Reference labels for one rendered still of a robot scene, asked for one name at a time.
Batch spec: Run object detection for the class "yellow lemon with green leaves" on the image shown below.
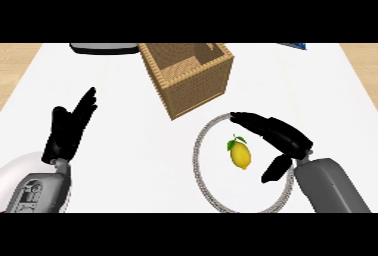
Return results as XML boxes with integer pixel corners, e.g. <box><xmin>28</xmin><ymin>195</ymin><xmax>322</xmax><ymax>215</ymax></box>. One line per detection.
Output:
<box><xmin>226</xmin><ymin>133</ymin><xmax>253</xmax><ymax>171</ymax></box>

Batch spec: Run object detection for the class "round white placemat grey rim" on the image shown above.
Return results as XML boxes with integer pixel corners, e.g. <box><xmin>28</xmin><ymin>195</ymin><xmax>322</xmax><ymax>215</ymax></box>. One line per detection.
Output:
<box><xmin>192</xmin><ymin>112</ymin><xmax>297</xmax><ymax>214</ymax></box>

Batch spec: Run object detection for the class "dark grey flat appliance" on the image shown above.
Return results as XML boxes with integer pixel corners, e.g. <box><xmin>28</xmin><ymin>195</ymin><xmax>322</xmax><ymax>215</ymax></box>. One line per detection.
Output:
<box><xmin>68</xmin><ymin>43</ymin><xmax>141</xmax><ymax>56</ymax></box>

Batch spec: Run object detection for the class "brown wicker basket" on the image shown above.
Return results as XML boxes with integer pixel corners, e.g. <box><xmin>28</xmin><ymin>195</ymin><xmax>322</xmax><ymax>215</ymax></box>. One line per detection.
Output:
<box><xmin>138</xmin><ymin>43</ymin><xmax>235</xmax><ymax>121</ymax></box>

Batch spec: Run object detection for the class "blue triangular object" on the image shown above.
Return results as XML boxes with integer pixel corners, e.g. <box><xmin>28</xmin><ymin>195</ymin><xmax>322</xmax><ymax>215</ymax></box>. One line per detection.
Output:
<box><xmin>276</xmin><ymin>43</ymin><xmax>309</xmax><ymax>51</ymax></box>

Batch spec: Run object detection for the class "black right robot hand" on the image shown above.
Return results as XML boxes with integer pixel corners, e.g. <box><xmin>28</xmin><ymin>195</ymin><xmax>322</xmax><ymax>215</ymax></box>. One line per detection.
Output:
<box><xmin>229</xmin><ymin>111</ymin><xmax>315</xmax><ymax>184</ymax></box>

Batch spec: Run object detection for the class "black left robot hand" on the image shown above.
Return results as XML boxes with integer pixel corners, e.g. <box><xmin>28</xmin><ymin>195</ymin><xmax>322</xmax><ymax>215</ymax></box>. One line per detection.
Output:
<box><xmin>40</xmin><ymin>86</ymin><xmax>99</xmax><ymax>165</ymax></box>

